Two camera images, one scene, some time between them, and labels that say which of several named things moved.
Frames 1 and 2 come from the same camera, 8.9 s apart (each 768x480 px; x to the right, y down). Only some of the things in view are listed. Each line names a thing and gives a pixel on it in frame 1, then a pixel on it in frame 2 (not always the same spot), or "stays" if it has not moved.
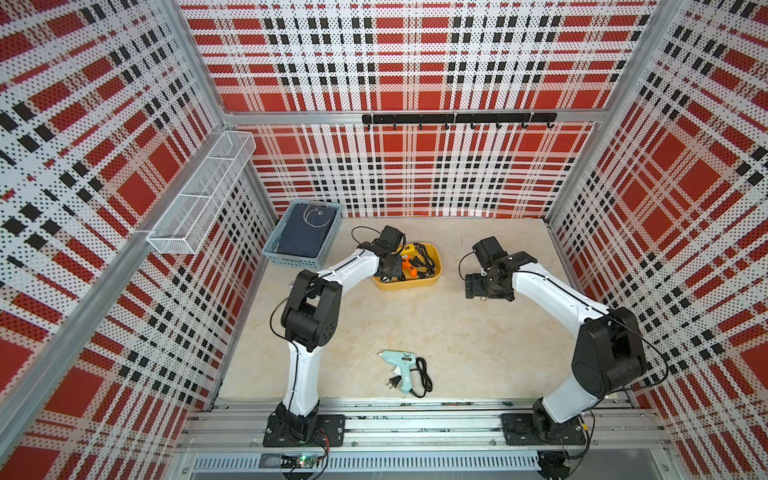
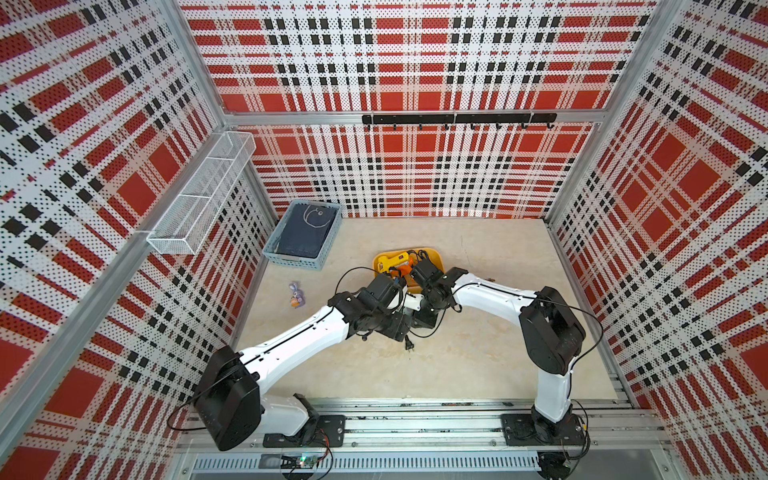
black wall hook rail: [472, 119] stays
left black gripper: [398, 267] → [397, 328]
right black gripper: [473, 286] → [423, 320]
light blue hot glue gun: [413, 376] → [408, 312]
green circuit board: [299, 461] stays
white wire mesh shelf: [193, 211] stays
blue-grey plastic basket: [304, 234] stays
